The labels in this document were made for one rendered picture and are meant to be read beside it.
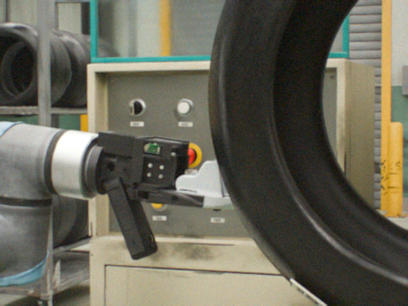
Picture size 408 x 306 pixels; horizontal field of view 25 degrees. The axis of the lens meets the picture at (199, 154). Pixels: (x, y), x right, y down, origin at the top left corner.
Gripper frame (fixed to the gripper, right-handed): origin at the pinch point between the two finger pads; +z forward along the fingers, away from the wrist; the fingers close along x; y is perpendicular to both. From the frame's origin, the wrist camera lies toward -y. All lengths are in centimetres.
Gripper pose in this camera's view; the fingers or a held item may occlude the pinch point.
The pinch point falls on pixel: (237, 206)
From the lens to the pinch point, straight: 118.7
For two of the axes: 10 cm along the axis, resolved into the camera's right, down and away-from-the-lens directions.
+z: 9.4, 1.4, -3.1
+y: 1.1, -9.9, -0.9
